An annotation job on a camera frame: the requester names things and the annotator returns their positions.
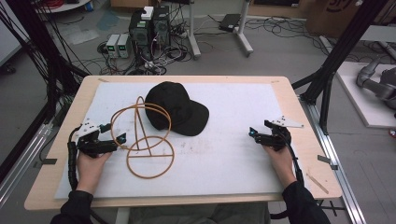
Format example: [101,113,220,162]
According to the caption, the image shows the black baseball cap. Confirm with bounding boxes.
[144,80,210,137]

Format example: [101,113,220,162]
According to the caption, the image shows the white desk leg frame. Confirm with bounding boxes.
[236,0,254,58]
[186,0,203,61]

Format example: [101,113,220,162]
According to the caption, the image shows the large brown cardboard box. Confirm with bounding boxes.
[305,0,396,39]

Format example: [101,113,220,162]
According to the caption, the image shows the black metal frame strut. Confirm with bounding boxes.
[291,0,390,135]

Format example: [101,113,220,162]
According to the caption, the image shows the small white box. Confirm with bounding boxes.
[140,6,155,21]

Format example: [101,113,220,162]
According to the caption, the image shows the black metal frame with cables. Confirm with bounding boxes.
[0,0,91,185]

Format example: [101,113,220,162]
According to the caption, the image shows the light wooden table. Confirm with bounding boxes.
[23,75,344,212]

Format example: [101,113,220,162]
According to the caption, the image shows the white table leg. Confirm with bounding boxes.
[114,206,131,224]

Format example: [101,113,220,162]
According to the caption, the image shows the person's right hand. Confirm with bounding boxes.
[262,144,298,189]

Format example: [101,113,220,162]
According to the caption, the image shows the tangle of floor cables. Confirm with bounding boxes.
[96,38,191,77]

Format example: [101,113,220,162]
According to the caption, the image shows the grey bench power supply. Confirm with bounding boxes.
[105,34,121,59]
[117,33,132,59]

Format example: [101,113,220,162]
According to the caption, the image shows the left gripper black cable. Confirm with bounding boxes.
[66,125,82,191]

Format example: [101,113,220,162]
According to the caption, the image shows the grey tape strip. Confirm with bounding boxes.
[317,154,339,171]

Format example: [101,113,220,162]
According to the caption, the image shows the black floor cables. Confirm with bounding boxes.
[245,16,341,58]

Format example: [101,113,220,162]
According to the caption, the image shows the tan wire hat stand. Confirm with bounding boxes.
[109,95,176,180]

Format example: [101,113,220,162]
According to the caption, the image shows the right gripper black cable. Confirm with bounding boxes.
[287,143,306,189]

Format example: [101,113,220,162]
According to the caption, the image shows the white floor platform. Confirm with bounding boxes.
[335,61,396,130]

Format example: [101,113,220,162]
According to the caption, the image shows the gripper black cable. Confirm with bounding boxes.
[287,143,306,189]
[66,125,82,191]

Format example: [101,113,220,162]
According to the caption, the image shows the aluminium floor rail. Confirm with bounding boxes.
[0,122,54,209]
[299,95,368,224]

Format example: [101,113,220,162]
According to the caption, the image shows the flat black device box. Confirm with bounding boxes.
[218,13,242,33]

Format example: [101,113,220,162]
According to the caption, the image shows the person's lap grey trousers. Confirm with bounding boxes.
[128,202,273,224]

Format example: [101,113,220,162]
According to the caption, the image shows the person's left hand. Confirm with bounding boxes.
[76,150,113,196]

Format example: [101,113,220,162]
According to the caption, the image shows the slim black computer tower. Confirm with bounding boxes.
[151,5,172,49]

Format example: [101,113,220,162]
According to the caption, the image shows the white round table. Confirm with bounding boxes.
[35,0,92,14]

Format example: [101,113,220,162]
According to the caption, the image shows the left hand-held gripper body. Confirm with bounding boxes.
[76,119,120,159]

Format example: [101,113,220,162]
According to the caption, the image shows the white foam mat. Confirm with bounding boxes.
[53,81,308,201]

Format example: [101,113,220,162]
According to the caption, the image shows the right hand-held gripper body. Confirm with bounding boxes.
[255,116,304,153]

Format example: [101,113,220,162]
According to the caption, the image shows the large black computer tower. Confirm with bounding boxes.
[128,10,154,61]

